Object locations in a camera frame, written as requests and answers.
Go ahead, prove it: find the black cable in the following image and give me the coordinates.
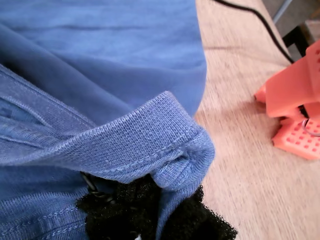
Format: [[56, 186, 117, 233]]
[[213, 0, 295, 64]]

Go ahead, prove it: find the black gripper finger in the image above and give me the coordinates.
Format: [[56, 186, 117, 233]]
[[76, 174, 162, 240], [159, 184, 239, 240]]

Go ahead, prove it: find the black elastic tie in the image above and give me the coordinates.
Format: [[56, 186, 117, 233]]
[[79, 171, 116, 204]]

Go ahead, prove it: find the grey metal bar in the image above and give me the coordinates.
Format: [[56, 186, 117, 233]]
[[272, 0, 294, 24]]

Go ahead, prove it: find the large black metal table frame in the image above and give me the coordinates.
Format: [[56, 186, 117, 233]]
[[282, 23, 312, 58]]

